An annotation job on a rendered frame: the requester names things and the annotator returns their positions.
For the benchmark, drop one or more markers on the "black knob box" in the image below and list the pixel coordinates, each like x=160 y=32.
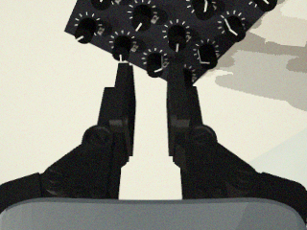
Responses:
x=165 y=31

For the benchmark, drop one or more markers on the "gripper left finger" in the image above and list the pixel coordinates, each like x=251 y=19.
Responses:
x=85 y=171

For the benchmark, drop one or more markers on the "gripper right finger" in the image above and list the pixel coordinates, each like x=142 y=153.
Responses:
x=209 y=166

